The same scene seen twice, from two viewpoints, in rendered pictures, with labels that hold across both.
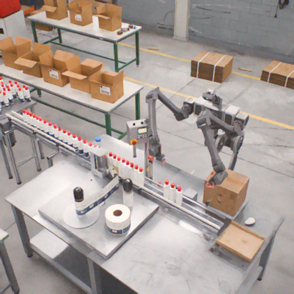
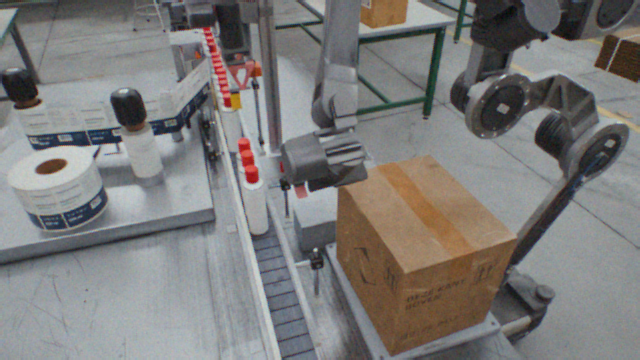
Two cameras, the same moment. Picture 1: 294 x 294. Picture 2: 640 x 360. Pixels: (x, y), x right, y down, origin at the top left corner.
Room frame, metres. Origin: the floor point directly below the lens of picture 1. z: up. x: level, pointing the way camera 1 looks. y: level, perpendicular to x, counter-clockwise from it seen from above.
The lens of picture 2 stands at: (1.80, -0.89, 1.69)
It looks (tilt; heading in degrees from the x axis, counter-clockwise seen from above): 38 degrees down; 34
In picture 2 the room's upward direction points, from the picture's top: straight up
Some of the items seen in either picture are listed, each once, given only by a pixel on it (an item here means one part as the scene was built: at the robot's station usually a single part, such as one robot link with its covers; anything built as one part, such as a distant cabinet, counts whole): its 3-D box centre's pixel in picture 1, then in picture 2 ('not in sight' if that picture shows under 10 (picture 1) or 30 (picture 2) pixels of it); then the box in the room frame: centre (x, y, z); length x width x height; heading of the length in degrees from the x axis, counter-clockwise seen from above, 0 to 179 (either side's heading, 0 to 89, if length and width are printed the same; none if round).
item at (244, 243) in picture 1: (240, 240); not in sight; (2.03, -0.74, 0.85); 0.30 x 0.26 x 0.04; 52
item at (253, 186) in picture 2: (178, 196); (255, 200); (2.40, -0.28, 0.98); 0.05 x 0.05 x 0.20
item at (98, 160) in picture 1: (100, 161); (193, 70); (2.84, 0.42, 1.01); 0.14 x 0.13 x 0.26; 52
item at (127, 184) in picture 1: (128, 193); (138, 137); (2.38, 0.15, 1.03); 0.09 x 0.09 x 0.30
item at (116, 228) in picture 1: (118, 219); (61, 187); (2.17, 0.23, 0.95); 0.20 x 0.20 x 0.14
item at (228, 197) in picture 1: (225, 190); (411, 248); (2.46, -0.69, 0.99); 0.30 x 0.24 x 0.27; 55
